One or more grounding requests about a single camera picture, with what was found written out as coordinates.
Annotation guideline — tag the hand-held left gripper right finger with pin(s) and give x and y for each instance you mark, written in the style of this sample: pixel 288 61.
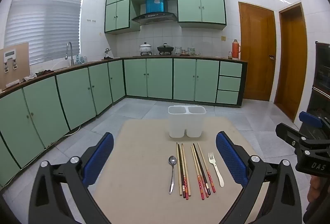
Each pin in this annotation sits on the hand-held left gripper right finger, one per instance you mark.
pixel 230 159

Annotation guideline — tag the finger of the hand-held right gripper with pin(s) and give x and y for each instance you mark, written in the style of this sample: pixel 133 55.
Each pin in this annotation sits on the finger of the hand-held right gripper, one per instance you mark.
pixel 290 135
pixel 310 119

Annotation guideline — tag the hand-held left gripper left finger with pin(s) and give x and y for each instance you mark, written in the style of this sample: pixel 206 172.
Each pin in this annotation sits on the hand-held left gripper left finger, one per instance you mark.
pixel 99 159

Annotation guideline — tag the cream plastic fork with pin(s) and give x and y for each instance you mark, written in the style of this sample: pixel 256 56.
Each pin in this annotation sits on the cream plastic fork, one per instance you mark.
pixel 217 175

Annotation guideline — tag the black chopstick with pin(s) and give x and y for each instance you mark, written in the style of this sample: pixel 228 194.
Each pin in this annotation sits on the black chopstick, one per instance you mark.
pixel 199 162
pixel 181 169

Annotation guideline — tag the white plastic utensil holder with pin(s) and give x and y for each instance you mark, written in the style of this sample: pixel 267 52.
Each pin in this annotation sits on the white plastic utensil holder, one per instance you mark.
pixel 185 123

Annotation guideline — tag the metal spoon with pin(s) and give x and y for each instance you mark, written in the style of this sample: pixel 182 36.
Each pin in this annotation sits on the metal spoon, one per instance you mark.
pixel 172 160

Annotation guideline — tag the person's right hand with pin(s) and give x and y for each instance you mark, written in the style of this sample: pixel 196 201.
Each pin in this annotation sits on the person's right hand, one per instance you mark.
pixel 314 186

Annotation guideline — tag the black cabinet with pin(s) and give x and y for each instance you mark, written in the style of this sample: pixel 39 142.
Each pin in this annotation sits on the black cabinet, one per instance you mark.
pixel 322 84

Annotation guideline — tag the green base cabinets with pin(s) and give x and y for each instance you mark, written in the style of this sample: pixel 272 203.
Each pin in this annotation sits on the green base cabinets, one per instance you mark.
pixel 77 92

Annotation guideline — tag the wooden door with knob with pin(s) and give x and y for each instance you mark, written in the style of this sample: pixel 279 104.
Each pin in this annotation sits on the wooden door with knob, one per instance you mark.
pixel 255 51

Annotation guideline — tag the small glass jar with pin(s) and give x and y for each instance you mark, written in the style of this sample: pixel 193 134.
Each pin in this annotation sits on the small glass jar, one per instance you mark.
pixel 229 55

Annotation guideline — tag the red thermos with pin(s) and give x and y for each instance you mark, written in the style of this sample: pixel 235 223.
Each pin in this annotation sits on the red thermos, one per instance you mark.
pixel 235 50

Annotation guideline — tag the bottles by sink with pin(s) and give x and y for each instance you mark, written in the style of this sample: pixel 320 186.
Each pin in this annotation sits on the bottles by sink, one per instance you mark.
pixel 81 59

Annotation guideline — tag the dark cloth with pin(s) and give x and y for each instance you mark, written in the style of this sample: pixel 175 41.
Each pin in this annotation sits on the dark cloth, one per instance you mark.
pixel 45 72

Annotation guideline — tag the light cloth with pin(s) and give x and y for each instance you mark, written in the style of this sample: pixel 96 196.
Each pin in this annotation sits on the light cloth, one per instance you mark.
pixel 29 77

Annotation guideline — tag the metal kettle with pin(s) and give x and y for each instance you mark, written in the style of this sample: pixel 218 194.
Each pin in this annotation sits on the metal kettle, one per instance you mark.
pixel 107 51

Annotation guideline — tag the patterned ceramic jar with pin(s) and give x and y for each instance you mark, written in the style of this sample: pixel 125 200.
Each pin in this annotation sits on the patterned ceramic jar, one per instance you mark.
pixel 191 51

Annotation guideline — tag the metal kitchen faucet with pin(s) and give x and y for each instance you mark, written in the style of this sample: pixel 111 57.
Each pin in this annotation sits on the metal kitchen faucet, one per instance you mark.
pixel 69 46

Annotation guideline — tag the brown wooden board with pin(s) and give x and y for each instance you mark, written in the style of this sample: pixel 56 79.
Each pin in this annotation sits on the brown wooden board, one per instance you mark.
pixel 22 69

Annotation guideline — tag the white cooking pot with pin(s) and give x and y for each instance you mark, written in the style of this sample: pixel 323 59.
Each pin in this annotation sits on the white cooking pot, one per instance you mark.
pixel 145 48

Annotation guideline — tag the glass container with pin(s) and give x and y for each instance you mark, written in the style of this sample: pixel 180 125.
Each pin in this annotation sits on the glass container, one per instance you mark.
pixel 178 50

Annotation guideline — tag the black wok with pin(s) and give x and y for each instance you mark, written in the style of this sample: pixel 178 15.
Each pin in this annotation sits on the black wok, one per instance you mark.
pixel 165 48

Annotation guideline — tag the white window blind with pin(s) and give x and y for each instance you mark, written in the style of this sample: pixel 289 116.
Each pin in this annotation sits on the white window blind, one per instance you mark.
pixel 43 20

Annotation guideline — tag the range hood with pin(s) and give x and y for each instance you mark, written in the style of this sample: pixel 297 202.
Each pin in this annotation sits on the range hood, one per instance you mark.
pixel 154 17

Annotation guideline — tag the white bracket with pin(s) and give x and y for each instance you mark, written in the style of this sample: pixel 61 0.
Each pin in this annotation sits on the white bracket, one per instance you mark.
pixel 10 55

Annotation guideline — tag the wall hooks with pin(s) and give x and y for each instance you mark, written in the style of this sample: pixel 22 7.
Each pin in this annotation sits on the wall hooks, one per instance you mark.
pixel 91 21

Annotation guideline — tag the green wall cabinets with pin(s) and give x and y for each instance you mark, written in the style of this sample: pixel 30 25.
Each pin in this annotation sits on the green wall cabinets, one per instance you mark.
pixel 201 4

